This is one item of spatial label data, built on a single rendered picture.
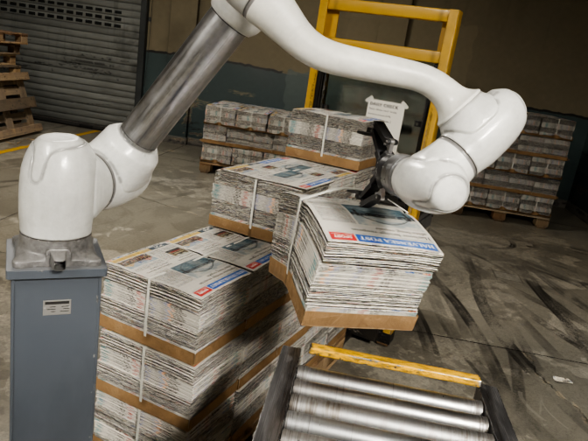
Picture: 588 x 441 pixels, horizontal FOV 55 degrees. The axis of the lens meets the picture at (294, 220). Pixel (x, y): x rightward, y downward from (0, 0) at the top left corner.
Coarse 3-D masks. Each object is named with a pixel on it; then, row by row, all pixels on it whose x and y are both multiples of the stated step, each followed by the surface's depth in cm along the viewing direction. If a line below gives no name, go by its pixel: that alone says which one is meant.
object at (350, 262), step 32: (320, 224) 123; (352, 224) 128; (384, 224) 132; (416, 224) 137; (320, 256) 122; (352, 256) 121; (384, 256) 123; (416, 256) 126; (320, 288) 125; (352, 288) 127; (384, 288) 129; (416, 288) 131
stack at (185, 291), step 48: (192, 240) 206; (240, 240) 214; (144, 288) 170; (192, 288) 166; (240, 288) 181; (192, 336) 165; (240, 336) 190; (288, 336) 231; (144, 384) 178; (192, 384) 169; (96, 432) 193; (144, 432) 182; (192, 432) 178
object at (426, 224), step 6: (390, 198) 340; (396, 198) 343; (384, 204) 327; (390, 204) 327; (396, 204) 327; (402, 204) 329; (402, 210) 321; (420, 216) 336; (426, 216) 350; (432, 216) 363; (420, 222) 336; (426, 222) 353; (426, 228) 358
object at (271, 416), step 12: (288, 348) 146; (300, 348) 147; (288, 360) 140; (276, 372) 134; (288, 372) 135; (276, 384) 129; (288, 384) 130; (276, 396) 124; (288, 396) 125; (264, 408) 120; (276, 408) 120; (264, 420) 116; (276, 420) 116; (264, 432) 112; (276, 432) 112
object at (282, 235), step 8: (280, 192) 155; (288, 192) 148; (296, 192) 152; (280, 200) 155; (288, 200) 148; (296, 200) 142; (344, 200) 146; (352, 200) 154; (280, 208) 154; (288, 208) 147; (296, 208) 141; (280, 216) 153; (288, 216) 146; (296, 216) 141; (280, 224) 152; (288, 224) 145; (280, 232) 152; (288, 232) 145; (272, 240) 157; (280, 240) 149; (288, 240) 143; (272, 248) 155; (280, 248) 148; (288, 248) 142; (272, 256) 157; (280, 256) 148
